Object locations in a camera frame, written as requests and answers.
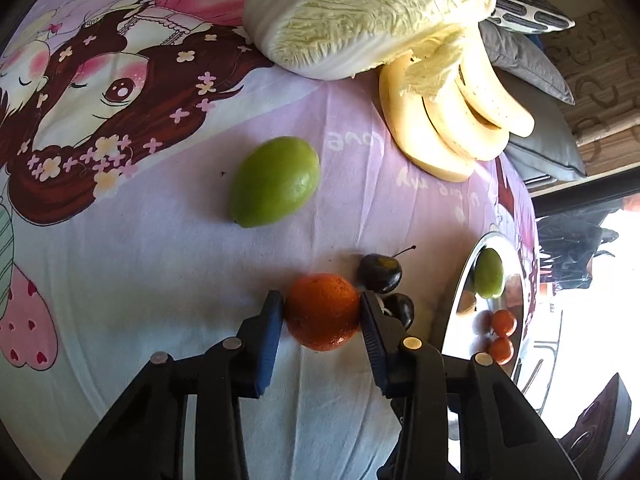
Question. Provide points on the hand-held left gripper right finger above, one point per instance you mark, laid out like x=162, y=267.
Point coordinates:
x=372, y=340

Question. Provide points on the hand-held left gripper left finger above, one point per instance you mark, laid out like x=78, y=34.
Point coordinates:
x=270, y=340

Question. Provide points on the orange tangerine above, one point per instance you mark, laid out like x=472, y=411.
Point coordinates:
x=322, y=312
x=503, y=322
x=501, y=350

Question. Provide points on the green jujube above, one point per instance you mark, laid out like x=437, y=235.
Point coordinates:
x=487, y=272

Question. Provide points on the round metal plate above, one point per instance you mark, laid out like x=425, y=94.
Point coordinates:
x=512, y=290

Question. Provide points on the small green mango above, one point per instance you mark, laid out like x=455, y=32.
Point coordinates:
x=275, y=182

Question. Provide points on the dark cherry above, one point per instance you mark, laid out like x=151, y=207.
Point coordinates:
x=402, y=309
x=380, y=272

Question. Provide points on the dark scooter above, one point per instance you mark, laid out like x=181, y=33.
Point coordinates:
x=570, y=255

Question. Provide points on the yellow banana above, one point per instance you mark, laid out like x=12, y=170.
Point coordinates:
x=495, y=105
x=460, y=130
x=415, y=125

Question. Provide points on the plain grey pillow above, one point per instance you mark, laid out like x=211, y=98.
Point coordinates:
x=525, y=65

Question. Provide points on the napa cabbage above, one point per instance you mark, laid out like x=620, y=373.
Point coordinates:
x=350, y=10

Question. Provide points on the woven patterned screen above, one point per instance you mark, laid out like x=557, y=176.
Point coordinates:
x=600, y=85

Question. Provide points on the black white patterned pillow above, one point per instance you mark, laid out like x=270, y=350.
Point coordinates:
x=535, y=15

